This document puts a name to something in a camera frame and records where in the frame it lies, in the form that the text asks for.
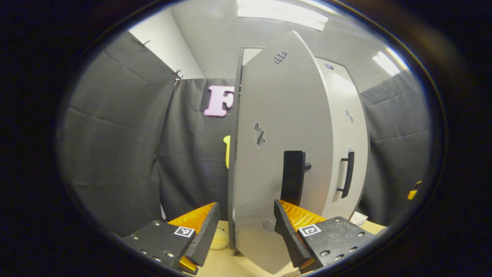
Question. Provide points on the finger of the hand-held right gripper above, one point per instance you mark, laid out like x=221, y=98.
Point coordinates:
x=413, y=193

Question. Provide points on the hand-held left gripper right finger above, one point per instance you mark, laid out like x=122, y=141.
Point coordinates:
x=287, y=234

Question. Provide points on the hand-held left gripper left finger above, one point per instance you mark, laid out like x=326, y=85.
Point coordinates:
x=203, y=234

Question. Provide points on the yellow fluffy round coaster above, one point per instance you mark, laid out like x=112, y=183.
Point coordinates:
x=220, y=240

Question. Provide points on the grey white cabinet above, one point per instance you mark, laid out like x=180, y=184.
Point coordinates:
x=234, y=173

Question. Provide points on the black backdrop cloth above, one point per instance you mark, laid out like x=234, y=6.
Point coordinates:
x=115, y=154

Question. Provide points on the small ceiling light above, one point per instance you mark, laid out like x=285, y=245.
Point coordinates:
x=386, y=63

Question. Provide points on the large rectangular ceiling light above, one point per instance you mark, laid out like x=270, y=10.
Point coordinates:
x=282, y=13

